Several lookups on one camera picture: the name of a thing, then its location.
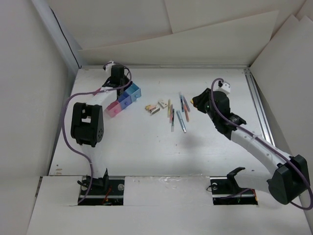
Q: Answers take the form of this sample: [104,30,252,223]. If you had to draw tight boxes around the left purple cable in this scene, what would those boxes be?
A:
[61,62,134,205]

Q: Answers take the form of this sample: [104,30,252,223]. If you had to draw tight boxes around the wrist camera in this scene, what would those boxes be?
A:
[218,80,231,95]
[103,61,115,72]

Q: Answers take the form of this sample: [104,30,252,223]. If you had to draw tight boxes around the dark blue drawer box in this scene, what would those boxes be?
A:
[117,92,132,110]

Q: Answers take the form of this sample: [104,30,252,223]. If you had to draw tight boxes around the yellow highlighter pen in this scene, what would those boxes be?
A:
[167,99,171,118]

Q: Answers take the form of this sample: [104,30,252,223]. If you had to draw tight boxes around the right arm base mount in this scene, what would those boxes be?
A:
[206,167,258,206]

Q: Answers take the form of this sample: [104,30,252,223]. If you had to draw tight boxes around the aluminium rail right side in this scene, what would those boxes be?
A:
[244,68,275,146]

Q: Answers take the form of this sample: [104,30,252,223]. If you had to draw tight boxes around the pink highlighter pen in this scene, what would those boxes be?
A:
[169,104,173,123]

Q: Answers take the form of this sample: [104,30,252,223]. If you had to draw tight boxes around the white boxed eraser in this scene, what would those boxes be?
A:
[158,99,168,109]

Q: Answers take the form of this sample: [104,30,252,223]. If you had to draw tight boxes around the orange highlighter pen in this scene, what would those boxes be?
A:
[183,97,189,122]

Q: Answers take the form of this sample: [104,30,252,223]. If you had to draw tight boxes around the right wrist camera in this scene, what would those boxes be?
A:
[218,80,231,95]

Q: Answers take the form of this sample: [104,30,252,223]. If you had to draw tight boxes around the pink drawer box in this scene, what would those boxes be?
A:
[105,100,122,118]

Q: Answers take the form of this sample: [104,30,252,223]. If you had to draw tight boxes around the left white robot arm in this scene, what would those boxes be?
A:
[70,63,133,194]

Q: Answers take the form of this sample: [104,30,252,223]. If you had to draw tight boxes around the pink beige correction tape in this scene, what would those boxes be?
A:
[149,105,160,115]

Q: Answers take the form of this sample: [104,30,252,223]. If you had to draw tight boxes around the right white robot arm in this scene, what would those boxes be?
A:
[191,88,313,205]

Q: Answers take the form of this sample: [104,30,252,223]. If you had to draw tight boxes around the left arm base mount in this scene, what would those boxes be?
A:
[77,175,125,206]

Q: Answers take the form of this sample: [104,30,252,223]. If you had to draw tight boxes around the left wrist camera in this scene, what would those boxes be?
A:
[103,61,115,72]

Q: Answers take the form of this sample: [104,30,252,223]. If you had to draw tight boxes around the light blue drawer box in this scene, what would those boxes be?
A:
[126,83,141,102]

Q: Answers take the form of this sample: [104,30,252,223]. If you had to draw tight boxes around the blue black pen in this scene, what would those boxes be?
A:
[179,92,184,112]

